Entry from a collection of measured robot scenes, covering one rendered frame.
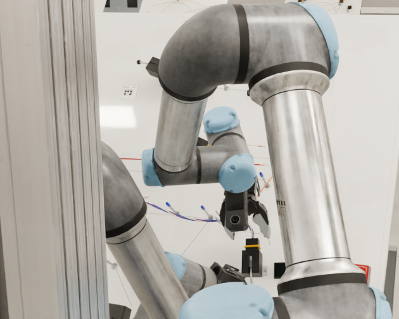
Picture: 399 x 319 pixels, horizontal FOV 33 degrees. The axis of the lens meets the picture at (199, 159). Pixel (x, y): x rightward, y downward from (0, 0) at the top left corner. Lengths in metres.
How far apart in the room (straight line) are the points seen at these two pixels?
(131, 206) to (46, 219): 0.63
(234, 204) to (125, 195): 0.49
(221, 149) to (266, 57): 0.40
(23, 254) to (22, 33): 0.13
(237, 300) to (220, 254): 0.88
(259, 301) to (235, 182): 0.51
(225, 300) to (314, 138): 0.25
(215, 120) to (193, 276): 0.32
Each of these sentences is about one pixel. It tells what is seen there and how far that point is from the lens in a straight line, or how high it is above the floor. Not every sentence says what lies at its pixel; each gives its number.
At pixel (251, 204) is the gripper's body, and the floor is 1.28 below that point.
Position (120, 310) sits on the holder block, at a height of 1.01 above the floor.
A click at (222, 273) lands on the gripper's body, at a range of 1.39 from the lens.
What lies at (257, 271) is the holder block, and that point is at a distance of 1.57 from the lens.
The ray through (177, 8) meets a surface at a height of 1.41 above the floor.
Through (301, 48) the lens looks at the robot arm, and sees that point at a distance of 0.94.
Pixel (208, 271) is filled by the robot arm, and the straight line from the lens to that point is 1.37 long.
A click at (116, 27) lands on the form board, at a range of 2.14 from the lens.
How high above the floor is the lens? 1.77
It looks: 15 degrees down
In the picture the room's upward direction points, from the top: 1 degrees counter-clockwise
